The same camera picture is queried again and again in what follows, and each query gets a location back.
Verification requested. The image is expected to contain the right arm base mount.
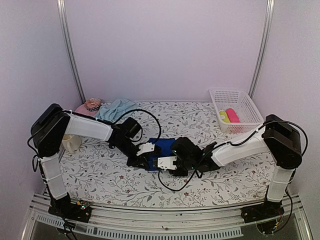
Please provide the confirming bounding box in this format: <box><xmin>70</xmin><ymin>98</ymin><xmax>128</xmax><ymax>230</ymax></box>
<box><xmin>241</xmin><ymin>200</ymin><xmax>285</xmax><ymax>223</ymax></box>

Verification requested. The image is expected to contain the cream ceramic mug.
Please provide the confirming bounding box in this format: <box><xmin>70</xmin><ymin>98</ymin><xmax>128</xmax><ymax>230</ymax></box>
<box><xmin>62</xmin><ymin>134</ymin><xmax>82</xmax><ymax>154</ymax></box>

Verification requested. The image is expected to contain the right black camera cable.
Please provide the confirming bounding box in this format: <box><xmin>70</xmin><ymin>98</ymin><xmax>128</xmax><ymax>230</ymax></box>
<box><xmin>157</xmin><ymin>120</ymin><xmax>309</xmax><ymax>226</ymax></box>

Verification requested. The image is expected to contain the aluminium front rail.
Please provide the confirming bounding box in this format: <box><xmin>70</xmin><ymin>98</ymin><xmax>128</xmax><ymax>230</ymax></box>
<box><xmin>21</xmin><ymin>194</ymin><xmax>315</xmax><ymax>240</ymax></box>

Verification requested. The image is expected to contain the yellow rolled towel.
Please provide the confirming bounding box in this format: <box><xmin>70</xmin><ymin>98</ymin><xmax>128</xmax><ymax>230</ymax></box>
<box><xmin>219</xmin><ymin>110</ymin><xmax>230</xmax><ymax>123</ymax></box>

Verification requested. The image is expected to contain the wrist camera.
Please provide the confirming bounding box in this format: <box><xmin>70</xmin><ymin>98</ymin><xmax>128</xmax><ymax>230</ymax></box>
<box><xmin>170</xmin><ymin>137</ymin><xmax>203</xmax><ymax>163</ymax></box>
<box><xmin>121</xmin><ymin>117</ymin><xmax>143</xmax><ymax>139</ymax></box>

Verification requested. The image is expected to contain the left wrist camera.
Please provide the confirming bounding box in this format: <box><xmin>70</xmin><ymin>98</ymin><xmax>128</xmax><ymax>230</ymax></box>
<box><xmin>121</xmin><ymin>117</ymin><xmax>143</xmax><ymax>139</ymax></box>

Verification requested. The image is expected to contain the left aluminium frame post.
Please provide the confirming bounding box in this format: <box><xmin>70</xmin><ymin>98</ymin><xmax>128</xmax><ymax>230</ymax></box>
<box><xmin>56</xmin><ymin>0</ymin><xmax>86</xmax><ymax>104</ymax></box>

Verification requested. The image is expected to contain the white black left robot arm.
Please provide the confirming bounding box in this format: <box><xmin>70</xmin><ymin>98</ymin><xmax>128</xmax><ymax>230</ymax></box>
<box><xmin>30</xmin><ymin>103</ymin><xmax>160</xmax><ymax>217</ymax></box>

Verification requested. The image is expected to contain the pink plate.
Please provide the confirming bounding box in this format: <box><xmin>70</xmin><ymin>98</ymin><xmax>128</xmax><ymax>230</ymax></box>
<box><xmin>75</xmin><ymin>104</ymin><xmax>98</xmax><ymax>117</ymax></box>

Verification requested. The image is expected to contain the black camera cable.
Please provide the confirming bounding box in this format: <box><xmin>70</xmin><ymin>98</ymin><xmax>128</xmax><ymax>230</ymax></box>
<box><xmin>112</xmin><ymin>109</ymin><xmax>162</xmax><ymax>146</ymax></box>
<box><xmin>157</xmin><ymin>120</ymin><xmax>309</xmax><ymax>226</ymax></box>

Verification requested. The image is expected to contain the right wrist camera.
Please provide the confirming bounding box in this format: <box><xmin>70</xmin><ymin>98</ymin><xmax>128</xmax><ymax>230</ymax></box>
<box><xmin>170</xmin><ymin>137</ymin><xmax>203</xmax><ymax>163</ymax></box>

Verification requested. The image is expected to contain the aluminium frame post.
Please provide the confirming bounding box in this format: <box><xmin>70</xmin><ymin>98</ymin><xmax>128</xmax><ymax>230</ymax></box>
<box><xmin>248</xmin><ymin>0</ymin><xmax>275</xmax><ymax>98</ymax></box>
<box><xmin>56</xmin><ymin>0</ymin><xmax>86</xmax><ymax>104</ymax></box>

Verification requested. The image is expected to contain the pink rolled towel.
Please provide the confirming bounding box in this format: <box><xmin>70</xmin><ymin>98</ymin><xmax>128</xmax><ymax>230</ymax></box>
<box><xmin>225</xmin><ymin>108</ymin><xmax>241</xmax><ymax>123</ymax></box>

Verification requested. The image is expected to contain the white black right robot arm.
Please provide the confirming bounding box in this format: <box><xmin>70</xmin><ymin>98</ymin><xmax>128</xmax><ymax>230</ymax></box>
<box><xmin>157</xmin><ymin>114</ymin><xmax>307</xmax><ymax>218</ymax></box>

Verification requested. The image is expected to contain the floral tablecloth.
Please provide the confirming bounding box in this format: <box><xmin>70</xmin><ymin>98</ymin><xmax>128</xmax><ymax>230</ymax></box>
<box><xmin>60</xmin><ymin>102</ymin><xmax>275</xmax><ymax>208</ymax></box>

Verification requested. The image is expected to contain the right aluminium frame post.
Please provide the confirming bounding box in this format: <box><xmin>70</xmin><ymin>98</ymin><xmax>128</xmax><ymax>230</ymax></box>
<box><xmin>248</xmin><ymin>0</ymin><xmax>275</xmax><ymax>98</ymax></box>

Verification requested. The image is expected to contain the light blue towel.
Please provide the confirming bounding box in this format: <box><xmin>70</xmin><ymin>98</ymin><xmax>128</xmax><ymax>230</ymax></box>
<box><xmin>94</xmin><ymin>98</ymin><xmax>138</xmax><ymax>122</ymax></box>

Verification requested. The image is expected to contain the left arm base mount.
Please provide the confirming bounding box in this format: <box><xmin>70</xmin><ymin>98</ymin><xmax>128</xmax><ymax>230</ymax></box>
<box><xmin>48</xmin><ymin>196</ymin><xmax>92</xmax><ymax>223</ymax></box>

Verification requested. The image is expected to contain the left black camera cable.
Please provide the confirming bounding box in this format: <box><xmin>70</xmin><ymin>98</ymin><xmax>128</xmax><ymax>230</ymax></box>
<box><xmin>112</xmin><ymin>109</ymin><xmax>162</xmax><ymax>146</ymax></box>

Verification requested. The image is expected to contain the white plastic basket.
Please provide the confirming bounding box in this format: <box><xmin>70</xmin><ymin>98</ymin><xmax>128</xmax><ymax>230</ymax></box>
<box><xmin>209</xmin><ymin>88</ymin><xmax>264</xmax><ymax>134</ymax></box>

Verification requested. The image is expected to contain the dark blue towel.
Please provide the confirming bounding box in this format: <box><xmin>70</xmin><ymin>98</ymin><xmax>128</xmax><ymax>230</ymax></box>
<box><xmin>146</xmin><ymin>138</ymin><xmax>175</xmax><ymax>171</ymax></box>

